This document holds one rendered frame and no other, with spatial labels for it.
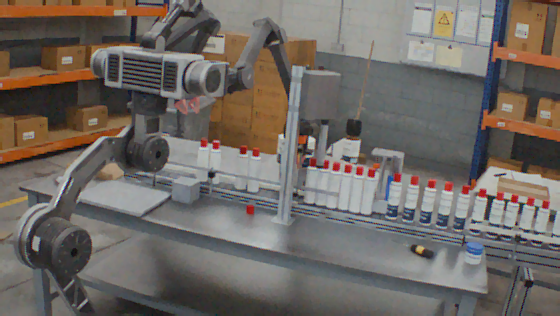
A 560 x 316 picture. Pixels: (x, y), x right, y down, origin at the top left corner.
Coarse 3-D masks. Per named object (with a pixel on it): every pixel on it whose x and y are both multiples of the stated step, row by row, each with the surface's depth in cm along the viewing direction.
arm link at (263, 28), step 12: (264, 24) 230; (276, 24) 236; (252, 36) 226; (264, 36) 229; (276, 36) 236; (252, 48) 220; (240, 60) 217; (252, 60) 219; (240, 72) 208; (252, 72) 214; (240, 84) 208; (252, 84) 213
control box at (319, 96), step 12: (312, 72) 225; (324, 72) 230; (312, 84) 223; (324, 84) 227; (336, 84) 231; (312, 96) 225; (324, 96) 229; (336, 96) 233; (300, 108) 228; (312, 108) 227; (324, 108) 231; (336, 108) 235
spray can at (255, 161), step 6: (252, 150) 255; (258, 150) 254; (252, 156) 256; (258, 156) 255; (252, 162) 255; (258, 162) 255; (252, 168) 255; (258, 168) 256; (252, 174) 256; (258, 174) 257; (252, 180) 257; (252, 186) 257; (258, 186) 259; (252, 192) 258
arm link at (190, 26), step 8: (200, 16) 237; (208, 16) 236; (184, 24) 236; (192, 24) 236; (200, 24) 237; (208, 24) 241; (176, 32) 236; (184, 32) 236; (192, 32) 240; (168, 40) 235; (176, 40) 236; (168, 48) 237
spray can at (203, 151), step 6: (204, 144) 262; (198, 150) 263; (204, 150) 261; (198, 156) 263; (204, 156) 262; (198, 162) 264; (204, 162) 263; (198, 174) 265; (204, 174) 265; (204, 180) 266
